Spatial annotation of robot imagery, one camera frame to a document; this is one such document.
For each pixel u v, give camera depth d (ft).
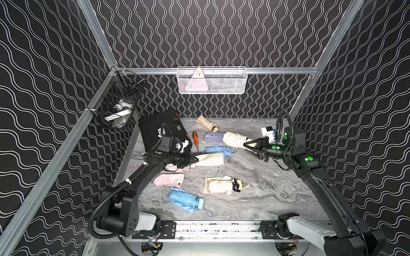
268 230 2.41
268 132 2.21
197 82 2.96
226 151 3.21
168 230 2.41
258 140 2.11
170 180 2.82
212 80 4.37
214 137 3.39
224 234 2.41
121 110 2.50
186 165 2.45
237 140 2.33
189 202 2.58
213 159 2.63
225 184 2.79
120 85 3.20
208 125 3.67
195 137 3.53
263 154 2.03
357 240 1.21
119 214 1.37
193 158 2.62
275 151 1.97
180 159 2.45
